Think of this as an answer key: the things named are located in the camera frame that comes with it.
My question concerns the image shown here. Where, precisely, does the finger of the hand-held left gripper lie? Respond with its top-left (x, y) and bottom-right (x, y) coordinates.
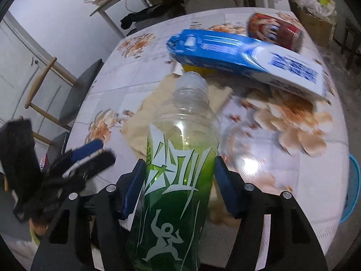
top-left (46, 140), bottom-right (103, 173)
top-left (53, 151), bottom-right (117, 189)

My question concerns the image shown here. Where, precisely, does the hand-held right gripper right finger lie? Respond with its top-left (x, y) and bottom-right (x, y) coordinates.
top-left (215, 156), bottom-right (329, 271)

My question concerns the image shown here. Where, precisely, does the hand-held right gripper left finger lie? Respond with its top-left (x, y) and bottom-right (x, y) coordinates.
top-left (30, 159), bottom-right (147, 271)

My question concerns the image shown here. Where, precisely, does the green plastic bottle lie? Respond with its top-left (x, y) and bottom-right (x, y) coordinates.
top-left (125, 71), bottom-right (221, 271)

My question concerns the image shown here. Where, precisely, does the blue plastic basket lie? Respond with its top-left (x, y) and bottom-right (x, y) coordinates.
top-left (340, 154), bottom-right (361, 223)

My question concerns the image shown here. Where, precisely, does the blue white toothpaste box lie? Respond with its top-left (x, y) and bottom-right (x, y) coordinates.
top-left (166, 29), bottom-right (328, 100)

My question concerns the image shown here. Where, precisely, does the red drink can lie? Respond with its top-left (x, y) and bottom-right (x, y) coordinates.
top-left (247, 13), bottom-right (303, 53)

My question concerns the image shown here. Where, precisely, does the wooden chair black seat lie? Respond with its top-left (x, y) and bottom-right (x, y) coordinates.
top-left (25, 57), bottom-right (105, 130)
top-left (31, 130), bottom-right (71, 159)

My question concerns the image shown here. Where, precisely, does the floral tablecloth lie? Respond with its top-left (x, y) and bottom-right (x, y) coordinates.
top-left (69, 7), bottom-right (352, 263)

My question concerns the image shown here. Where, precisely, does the white door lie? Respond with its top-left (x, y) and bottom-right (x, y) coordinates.
top-left (0, 11), bottom-right (79, 136)

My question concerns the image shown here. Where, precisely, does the black cloth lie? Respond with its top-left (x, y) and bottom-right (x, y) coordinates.
top-left (120, 4), bottom-right (175, 30)

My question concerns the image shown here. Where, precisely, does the large cardboard box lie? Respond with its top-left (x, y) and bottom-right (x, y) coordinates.
top-left (296, 6), bottom-right (337, 48)

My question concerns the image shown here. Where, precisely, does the dark wooden stool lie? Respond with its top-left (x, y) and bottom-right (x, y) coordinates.
top-left (340, 17), bottom-right (361, 68)

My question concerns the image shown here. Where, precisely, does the white plastic bag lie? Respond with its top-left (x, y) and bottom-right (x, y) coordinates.
top-left (293, 0), bottom-right (337, 20)

